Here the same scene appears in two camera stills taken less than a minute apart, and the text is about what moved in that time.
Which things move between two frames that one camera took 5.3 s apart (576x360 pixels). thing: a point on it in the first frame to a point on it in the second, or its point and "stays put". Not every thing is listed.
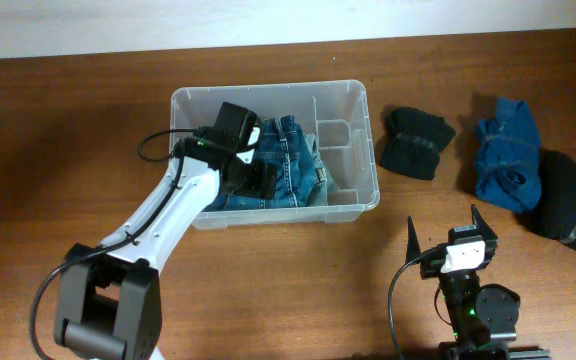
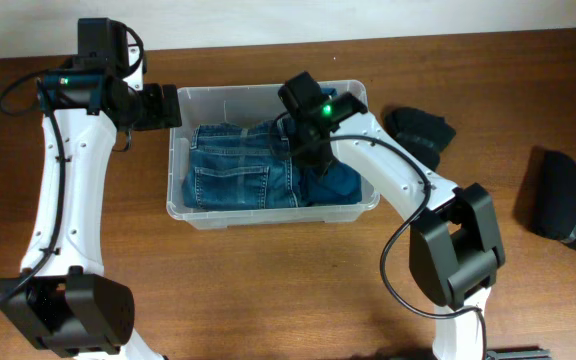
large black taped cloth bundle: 571,203 stays put
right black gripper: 483,234 to 302,159
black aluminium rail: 530,354 stays put
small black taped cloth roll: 414,142 stays put
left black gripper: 255,182 to 156,115
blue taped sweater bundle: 508,158 to 338,184
